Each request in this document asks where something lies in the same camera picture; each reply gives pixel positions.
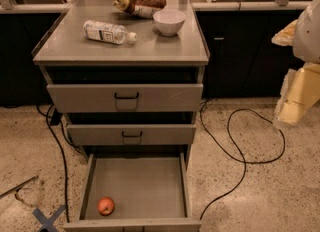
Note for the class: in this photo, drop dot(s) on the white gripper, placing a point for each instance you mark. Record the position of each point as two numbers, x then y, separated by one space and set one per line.
309 39

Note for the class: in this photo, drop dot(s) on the red apple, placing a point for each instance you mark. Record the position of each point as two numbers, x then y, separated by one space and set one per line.
106 206

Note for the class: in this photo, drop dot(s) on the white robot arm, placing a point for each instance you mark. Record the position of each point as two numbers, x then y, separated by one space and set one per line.
306 43

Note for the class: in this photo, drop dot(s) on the grey drawer cabinet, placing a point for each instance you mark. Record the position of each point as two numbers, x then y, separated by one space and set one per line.
68 57

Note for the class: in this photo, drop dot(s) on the grey top drawer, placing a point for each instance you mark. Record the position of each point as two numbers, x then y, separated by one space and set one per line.
91 98

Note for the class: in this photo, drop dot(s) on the grey drawer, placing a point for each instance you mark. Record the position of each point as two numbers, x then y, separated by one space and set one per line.
91 98
136 134
149 191

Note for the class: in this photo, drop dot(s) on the grey bottom drawer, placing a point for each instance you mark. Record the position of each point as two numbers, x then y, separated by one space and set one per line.
149 191

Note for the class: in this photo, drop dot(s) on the grey middle drawer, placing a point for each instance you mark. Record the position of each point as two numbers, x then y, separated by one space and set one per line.
136 134

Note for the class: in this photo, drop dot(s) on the dark base cabinets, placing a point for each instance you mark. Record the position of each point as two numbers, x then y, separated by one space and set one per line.
243 60

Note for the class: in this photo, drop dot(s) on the white bowl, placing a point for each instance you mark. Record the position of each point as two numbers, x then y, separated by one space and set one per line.
168 22

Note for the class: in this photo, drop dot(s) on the brown chip bag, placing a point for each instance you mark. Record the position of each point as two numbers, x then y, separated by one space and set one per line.
140 8

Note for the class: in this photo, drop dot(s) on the clear plastic water bottle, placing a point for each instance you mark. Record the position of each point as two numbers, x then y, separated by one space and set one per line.
108 32

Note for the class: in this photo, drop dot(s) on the blue tape cross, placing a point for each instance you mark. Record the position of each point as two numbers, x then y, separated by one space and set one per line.
47 223

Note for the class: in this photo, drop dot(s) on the metal bar on floor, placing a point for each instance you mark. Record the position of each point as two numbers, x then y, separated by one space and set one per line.
18 187

